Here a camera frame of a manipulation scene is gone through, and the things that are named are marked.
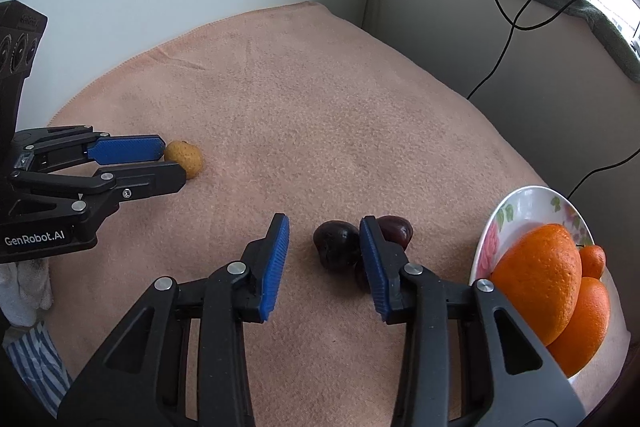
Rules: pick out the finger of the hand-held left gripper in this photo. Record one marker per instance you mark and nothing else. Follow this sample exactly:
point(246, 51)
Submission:
point(145, 182)
point(125, 149)

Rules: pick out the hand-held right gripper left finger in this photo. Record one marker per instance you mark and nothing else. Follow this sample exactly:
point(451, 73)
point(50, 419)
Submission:
point(275, 267)

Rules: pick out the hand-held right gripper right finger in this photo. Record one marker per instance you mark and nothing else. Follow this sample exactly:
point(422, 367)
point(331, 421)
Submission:
point(372, 267)

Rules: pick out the dark red plum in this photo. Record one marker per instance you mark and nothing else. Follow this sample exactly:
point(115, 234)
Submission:
point(396, 229)

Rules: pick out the brown longan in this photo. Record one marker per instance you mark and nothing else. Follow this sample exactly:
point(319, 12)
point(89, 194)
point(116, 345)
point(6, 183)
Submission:
point(185, 159)

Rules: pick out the floral white plate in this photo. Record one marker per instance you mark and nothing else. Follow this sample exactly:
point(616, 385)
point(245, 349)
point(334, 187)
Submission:
point(525, 207)

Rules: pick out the oval smooth orange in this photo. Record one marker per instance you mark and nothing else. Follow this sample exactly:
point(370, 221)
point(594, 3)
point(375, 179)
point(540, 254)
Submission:
point(537, 282)

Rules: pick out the round bumpy orange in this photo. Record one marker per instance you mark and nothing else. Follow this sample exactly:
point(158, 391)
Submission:
point(585, 322)

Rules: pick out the small mandarin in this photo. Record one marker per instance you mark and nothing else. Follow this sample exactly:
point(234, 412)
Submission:
point(594, 261)

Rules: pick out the person's left forearm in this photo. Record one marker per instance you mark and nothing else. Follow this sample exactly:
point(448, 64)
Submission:
point(37, 367)

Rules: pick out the person's left hand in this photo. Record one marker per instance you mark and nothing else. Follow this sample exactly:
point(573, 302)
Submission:
point(22, 292)

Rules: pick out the pink fleece towel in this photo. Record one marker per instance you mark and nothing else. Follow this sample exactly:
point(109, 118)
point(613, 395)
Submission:
point(310, 132)

